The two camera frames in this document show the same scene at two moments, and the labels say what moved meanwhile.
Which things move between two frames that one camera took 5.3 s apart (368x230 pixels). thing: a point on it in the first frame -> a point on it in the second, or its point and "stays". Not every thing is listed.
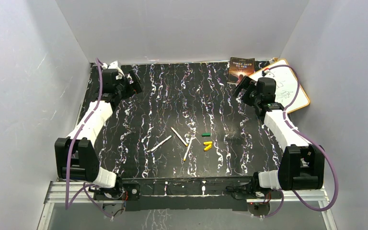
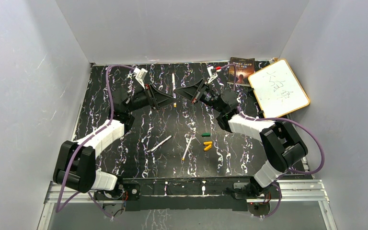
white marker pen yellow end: [189, 145] stays
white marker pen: [179, 137] -> [174, 87]
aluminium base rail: [74, 192] stays
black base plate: [145, 194] stays
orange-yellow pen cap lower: [208, 147] stays
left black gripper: [134, 88] -> [156, 98]
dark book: [239, 68] stays
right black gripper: [247, 83] -> [191, 93]
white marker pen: [160, 144] stays
